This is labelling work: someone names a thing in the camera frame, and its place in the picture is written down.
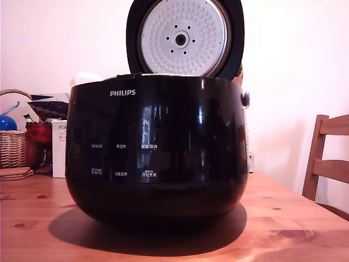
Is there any black rice cooker lid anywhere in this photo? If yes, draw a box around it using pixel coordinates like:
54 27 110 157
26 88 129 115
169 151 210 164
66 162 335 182
125 0 244 82

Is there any tan woven hat dark band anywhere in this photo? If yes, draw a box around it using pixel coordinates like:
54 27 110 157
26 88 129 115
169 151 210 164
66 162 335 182
232 63 244 86

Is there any blue glass ornament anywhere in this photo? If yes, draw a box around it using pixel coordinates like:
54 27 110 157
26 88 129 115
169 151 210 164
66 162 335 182
0 101 21 132

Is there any black Philips rice cooker body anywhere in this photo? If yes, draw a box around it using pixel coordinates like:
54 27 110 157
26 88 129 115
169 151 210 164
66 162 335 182
64 73 251 219

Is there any dotted dark patterned bag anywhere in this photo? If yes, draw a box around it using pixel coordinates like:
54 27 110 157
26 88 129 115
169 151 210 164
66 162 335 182
26 93 70 122

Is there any white printed carton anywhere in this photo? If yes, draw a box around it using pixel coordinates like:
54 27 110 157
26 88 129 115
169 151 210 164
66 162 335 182
51 120 69 178

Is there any small white box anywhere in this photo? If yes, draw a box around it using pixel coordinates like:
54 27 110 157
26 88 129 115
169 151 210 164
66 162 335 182
246 152 256 174

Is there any stack of cork coasters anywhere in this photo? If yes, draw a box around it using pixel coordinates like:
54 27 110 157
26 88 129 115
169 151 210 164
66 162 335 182
0 166 35 182

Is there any woven wicker basket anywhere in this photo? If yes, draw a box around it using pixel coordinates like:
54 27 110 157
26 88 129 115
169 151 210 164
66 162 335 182
0 88 38 170

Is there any white paper bag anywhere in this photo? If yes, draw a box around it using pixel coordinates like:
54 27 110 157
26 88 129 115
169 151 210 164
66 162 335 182
69 72 106 95

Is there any wooden chair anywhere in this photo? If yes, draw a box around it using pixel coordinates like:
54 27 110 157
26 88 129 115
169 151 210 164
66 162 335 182
301 114 349 221

